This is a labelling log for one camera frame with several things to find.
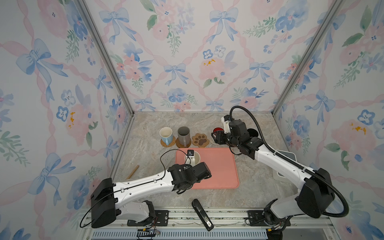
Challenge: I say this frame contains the white grey tissue box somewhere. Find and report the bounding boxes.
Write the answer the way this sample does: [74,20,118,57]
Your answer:
[272,149,298,182]

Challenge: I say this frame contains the wooden stick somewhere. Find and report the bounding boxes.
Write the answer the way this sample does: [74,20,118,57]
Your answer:
[127,165,140,180]

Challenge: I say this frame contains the cork paw print coaster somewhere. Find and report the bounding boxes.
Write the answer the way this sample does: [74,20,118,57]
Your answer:
[192,133,210,148]

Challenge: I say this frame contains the pink plastic tray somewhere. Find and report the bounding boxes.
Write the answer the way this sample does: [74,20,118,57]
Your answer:
[192,148,240,190]

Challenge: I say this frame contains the plain round wooden coaster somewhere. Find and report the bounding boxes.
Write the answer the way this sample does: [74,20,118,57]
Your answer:
[176,139,192,148]

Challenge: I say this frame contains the light blue mug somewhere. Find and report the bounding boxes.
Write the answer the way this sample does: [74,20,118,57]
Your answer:
[160,127,174,146]

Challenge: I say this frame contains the red interior mug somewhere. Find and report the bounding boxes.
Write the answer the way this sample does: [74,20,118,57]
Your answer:
[212,127,224,135]

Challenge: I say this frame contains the aluminium rail base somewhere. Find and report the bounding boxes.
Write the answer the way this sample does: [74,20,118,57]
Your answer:
[77,207,340,240]

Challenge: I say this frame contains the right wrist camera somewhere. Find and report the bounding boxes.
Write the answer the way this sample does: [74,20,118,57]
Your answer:
[221,115,233,133]

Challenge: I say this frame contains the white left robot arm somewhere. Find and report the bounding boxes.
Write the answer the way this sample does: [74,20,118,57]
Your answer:
[90,163,212,229]

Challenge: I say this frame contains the black handheld device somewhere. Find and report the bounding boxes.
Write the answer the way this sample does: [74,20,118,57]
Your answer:
[192,199,214,232]

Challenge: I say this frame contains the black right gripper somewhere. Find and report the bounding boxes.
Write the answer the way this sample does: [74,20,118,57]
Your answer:
[210,131,241,150]

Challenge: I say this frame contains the cream mug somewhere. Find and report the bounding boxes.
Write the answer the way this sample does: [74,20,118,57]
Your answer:
[185,151,201,167]

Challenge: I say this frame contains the grey mug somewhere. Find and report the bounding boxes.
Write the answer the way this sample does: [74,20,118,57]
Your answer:
[178,126,192,145]

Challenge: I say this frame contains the rattan woven round coaster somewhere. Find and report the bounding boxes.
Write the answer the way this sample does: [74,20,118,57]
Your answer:
[160,137,177,148]

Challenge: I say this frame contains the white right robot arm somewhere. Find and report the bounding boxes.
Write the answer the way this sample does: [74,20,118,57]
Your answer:
[212,115,335,226]

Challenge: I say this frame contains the black mug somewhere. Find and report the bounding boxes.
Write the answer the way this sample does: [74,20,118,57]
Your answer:
[248,129,259,138]

